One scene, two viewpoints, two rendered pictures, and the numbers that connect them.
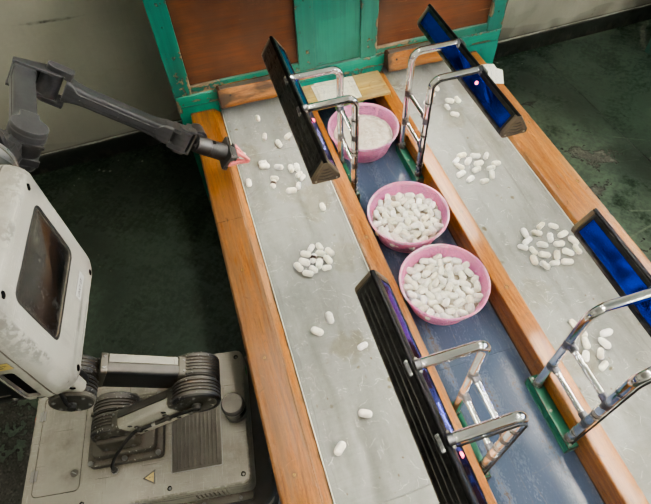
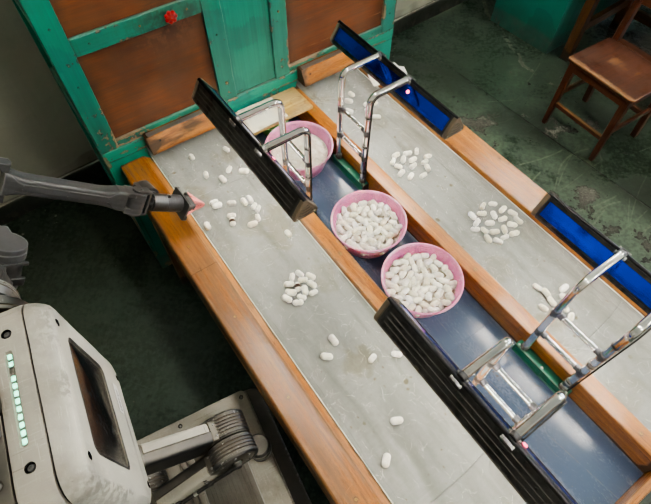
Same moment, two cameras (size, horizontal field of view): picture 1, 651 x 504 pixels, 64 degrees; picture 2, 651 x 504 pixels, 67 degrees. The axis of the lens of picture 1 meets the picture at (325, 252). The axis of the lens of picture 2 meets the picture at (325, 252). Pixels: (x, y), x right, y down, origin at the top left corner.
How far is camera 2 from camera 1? 0.31 m
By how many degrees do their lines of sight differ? 12
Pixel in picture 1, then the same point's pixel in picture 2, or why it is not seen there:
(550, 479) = (558, 425)
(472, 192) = (416, 188)
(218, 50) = (139, 98)
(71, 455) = not seen: outside the picture
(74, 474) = not seen: outside the picture
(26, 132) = (7, 252)
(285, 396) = (321, 428)
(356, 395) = (382, 406)
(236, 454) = (275, 490)
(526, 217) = (468, 201)
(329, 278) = (319, 302)
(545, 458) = not seen: hidden behind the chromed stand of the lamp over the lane
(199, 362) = (228, 421)
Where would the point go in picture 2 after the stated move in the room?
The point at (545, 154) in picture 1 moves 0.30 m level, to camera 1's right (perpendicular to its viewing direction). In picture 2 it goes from (466, 139) to (531, 121)
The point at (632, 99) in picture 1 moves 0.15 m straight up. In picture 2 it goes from (493, 65) to (500, 46)
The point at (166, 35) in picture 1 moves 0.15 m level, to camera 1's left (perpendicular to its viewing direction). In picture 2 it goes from (84, 94) to (34, 105)
